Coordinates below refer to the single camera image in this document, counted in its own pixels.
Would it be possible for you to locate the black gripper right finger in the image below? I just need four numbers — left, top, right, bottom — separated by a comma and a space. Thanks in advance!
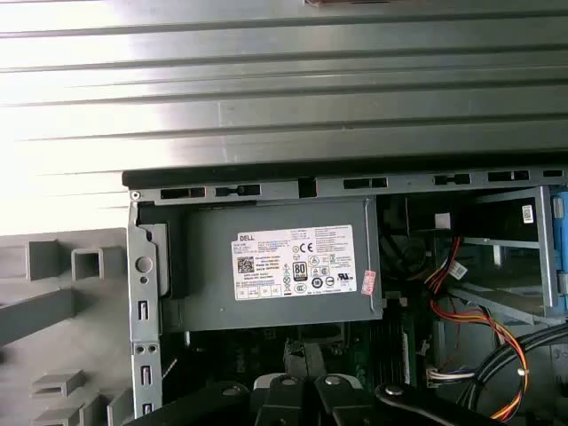
312, 374, 507, 426

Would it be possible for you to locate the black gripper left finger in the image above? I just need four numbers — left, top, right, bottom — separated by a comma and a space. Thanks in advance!
132, 374, 310, 426

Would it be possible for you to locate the black RAM slot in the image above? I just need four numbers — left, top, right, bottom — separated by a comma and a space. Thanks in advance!
390, 319, 412, 385

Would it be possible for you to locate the grey power supply unit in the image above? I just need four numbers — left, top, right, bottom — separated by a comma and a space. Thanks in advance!
158, 197, 383, 334

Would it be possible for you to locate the white power supply label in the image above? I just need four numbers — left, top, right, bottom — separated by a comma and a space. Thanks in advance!
230, 225, 358, 302

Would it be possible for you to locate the black cooling fan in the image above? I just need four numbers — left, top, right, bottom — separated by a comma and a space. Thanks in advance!
379, 194, 449, 289

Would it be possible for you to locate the black open PC case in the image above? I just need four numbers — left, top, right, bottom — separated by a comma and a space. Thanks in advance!
122, 163, 568, 426

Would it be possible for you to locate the grey drive cage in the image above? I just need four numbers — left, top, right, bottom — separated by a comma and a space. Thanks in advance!
446, 185, 561, 327

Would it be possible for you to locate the grey parts rack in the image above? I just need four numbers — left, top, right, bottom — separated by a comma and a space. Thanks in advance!
0, 227, 134, 426

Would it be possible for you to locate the grey white wire bundle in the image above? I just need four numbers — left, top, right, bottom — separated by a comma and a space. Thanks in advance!
424, 365, 479, 391

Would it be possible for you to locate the orange yellow wire bundle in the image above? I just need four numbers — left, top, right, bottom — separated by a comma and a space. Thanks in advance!
421, 234, 532, 422

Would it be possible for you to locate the black cable bundle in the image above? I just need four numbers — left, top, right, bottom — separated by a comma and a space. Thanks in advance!
456, 321, 568, 421

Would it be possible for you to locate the blue plastic drive bracket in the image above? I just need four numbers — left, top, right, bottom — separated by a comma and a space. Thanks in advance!
549, 185, 568, 312

